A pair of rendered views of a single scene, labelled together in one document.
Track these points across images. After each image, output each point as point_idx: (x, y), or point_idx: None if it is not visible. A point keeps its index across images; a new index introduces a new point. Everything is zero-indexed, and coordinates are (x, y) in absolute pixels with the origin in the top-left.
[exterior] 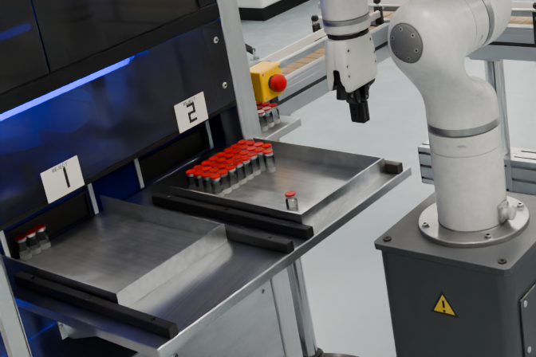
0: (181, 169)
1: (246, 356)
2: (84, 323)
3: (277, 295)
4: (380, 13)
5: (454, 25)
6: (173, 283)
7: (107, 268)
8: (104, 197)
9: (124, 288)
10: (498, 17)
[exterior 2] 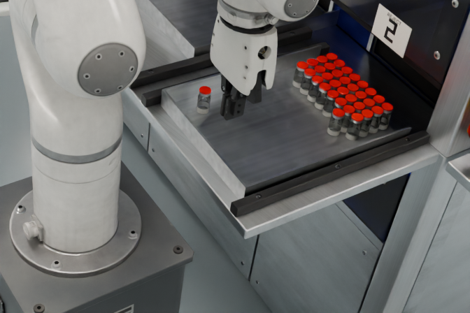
0: (401, 84)
1: (326, 262)
2: None
3: (374, 279)
4: None
5: None
6: (145, 22)
7: (208, 1)
8: (333, 10)
9: None
10: (37, 47)
